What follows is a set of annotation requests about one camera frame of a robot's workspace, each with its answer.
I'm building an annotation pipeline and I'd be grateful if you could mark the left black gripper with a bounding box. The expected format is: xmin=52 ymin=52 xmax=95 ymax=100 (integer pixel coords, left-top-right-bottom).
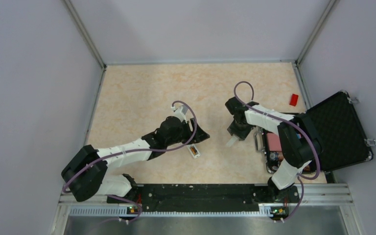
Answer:
xmin=166 ymin=117 xmax=210 ymax=146

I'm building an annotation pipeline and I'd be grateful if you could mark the white battery cover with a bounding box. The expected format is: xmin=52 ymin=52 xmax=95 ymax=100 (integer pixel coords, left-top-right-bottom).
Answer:
xmin=226 ymin=135 xmax=238 ymax=147

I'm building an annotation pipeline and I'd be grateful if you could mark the white remote control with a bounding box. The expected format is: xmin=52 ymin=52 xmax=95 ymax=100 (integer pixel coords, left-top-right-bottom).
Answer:
xmin=188 ymin=144 xmax=201 ymax=159

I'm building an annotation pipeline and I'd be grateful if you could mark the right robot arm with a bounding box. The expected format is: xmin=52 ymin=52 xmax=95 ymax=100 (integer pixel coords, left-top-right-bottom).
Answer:
xmin=225 ymin=97 xmax=323 ymax=202

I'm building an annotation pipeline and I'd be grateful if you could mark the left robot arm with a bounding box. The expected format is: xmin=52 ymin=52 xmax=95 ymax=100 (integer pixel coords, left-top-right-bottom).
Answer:
xmin=61 ymin=116 xmax=210 ymax=202

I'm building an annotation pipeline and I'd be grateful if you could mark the pink card deck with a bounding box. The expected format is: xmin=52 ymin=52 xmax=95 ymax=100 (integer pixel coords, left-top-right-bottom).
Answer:
xmin=266 ymin=133 xmax=282 ymax=152

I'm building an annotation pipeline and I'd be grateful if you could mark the red small block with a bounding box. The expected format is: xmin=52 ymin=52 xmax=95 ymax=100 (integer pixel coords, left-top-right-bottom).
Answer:
xmin=289 ymin=94 xmax=299 ymax=107

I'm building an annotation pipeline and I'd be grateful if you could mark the black poker chip case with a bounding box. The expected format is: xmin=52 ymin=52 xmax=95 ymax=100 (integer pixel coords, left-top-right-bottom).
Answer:
xmin=254 ymin=91 xmax=376 ymax=175

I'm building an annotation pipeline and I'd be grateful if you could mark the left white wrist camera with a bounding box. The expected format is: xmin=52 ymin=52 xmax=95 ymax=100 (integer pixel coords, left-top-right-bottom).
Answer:
xmin=171 ymin=105 xmax=188 ymax=122

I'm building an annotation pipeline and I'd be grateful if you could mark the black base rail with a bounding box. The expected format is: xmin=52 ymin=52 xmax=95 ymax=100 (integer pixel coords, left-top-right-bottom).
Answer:
xmin=125 ymin=184 xmax=299 ymax=212

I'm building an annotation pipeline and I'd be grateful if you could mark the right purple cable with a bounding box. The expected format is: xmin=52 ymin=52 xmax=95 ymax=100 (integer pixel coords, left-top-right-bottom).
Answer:
xmin=233 ymin=81 xmax=321 ymax=222

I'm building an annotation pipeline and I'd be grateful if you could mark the purple cable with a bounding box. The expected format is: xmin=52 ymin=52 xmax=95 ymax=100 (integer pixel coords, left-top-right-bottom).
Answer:
xmin=233 ymin=81 xmax=321 ymax=222
xmin=62 ymin=100 xmax=198 ymax=224

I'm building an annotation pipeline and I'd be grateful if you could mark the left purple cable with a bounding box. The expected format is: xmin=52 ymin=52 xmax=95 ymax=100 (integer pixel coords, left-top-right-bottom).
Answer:
xmin=62 ymin=100 xmax=198 ymax=224

